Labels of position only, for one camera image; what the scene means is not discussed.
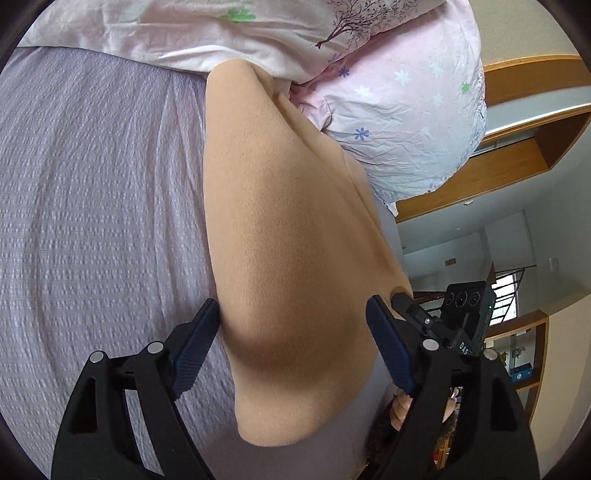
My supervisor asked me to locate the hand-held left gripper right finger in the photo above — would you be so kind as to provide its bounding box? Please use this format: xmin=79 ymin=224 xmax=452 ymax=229
xmin=365 ymin=295 xmax=541 ymax=480

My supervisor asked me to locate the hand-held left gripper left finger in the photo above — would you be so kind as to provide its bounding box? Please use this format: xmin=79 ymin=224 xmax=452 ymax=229
xmin=51 ymin=298 xmax=221 ymax=480

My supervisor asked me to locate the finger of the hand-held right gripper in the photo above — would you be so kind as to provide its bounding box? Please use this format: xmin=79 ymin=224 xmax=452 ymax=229
xmin=391 ymin=290 xmax=445 ymax=337

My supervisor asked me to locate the tan fleece garment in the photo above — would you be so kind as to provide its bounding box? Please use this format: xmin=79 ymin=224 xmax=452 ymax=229
xmin=203 ymin=59 xmax=415 ymax=449

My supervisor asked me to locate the person's right hand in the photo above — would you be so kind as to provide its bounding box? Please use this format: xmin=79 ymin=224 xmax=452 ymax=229
xmin=389 ymin=387 xmax=461 ymax=433

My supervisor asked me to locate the window with metal railing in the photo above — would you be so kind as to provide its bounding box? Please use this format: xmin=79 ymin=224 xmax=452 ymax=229
xmin=488 ymin=264 xmax=537 ymax=326

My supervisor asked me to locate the wooden shelf unit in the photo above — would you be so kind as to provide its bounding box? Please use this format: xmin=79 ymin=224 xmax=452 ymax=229
xmin=480 ymin=309 xmax=551 ymax=428

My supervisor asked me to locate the lilac seersucker bed sheet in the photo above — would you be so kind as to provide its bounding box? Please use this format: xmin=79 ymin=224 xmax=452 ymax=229
xmin=0 ymin=45 xmax=403 ymax=480

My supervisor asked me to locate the pink flower-print pillow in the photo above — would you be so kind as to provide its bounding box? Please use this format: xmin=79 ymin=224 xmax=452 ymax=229
xmin=290 ymin=0 xmax=489 ymax=217

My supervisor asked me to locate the pink tree-print quilt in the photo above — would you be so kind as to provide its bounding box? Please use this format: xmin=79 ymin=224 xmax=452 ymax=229
xmin=17 ymin=0 xmax=462 ymax=89

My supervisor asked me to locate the wooden wardrobe frame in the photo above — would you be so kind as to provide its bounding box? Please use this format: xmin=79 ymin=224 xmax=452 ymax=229
xmin=396 ymin=54 xmax=591 ymax=225

